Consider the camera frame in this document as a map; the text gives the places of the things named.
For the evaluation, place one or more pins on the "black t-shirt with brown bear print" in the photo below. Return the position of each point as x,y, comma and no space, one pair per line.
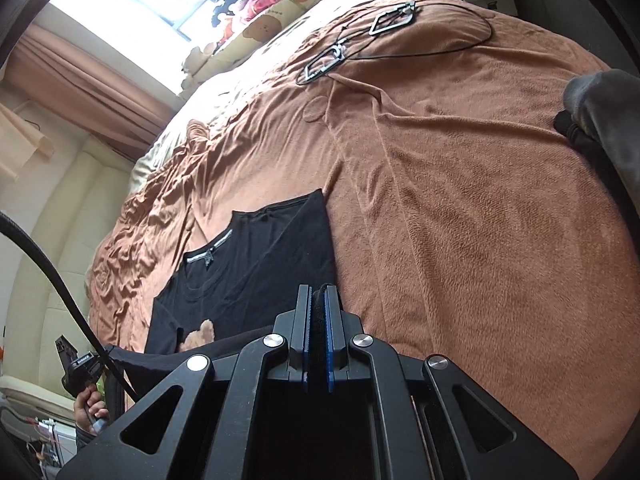
260,270

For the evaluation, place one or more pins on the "metal clothes hanger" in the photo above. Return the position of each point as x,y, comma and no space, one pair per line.
325,62
395,20

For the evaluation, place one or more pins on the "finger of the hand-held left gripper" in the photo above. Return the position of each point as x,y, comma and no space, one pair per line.
62,347

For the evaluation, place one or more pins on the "person's left forearm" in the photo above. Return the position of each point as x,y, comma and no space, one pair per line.
84,441

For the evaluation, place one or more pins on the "pink curtain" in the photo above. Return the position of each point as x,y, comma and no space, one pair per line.
75,75

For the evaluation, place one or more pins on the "black and white plush toy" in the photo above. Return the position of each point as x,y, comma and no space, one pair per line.
231,7

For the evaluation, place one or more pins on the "bear print long pillow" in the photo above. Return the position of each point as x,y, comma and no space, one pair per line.
265,30

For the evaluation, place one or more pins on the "grey folded garment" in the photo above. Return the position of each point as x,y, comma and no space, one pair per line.
610,110

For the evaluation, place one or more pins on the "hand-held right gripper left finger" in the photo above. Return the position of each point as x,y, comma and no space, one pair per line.
302,330

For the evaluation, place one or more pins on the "pale plush toy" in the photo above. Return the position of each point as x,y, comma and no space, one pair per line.
197,57

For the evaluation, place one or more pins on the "pink plush toy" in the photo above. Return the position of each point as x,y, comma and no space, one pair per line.
265,2

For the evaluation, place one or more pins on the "black folded garment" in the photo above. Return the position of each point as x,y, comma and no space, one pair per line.
575,132

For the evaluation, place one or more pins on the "cream hanging cloth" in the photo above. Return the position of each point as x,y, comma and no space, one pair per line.
20,145

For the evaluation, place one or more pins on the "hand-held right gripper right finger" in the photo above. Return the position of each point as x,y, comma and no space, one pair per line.
331,330

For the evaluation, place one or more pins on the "person's left hand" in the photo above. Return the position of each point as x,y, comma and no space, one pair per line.
89,406

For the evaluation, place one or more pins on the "cream padded headboard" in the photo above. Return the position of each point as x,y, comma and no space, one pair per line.
55,240

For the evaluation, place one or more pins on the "brown blanket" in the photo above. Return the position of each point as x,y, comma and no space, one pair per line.
450,210

